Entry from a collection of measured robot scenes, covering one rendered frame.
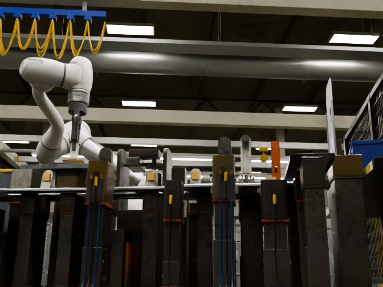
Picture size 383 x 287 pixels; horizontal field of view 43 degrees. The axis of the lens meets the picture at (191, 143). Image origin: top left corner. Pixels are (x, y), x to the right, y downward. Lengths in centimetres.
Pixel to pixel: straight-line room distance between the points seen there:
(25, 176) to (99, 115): 616
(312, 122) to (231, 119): 134
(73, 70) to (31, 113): 610
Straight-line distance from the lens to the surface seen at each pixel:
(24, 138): 939
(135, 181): 241
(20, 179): 182
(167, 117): 786
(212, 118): 790
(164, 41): 936
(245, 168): 167
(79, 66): 208
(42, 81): 206
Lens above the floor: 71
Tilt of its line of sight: 17 degrees up
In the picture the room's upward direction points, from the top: 1 degrees clockwise
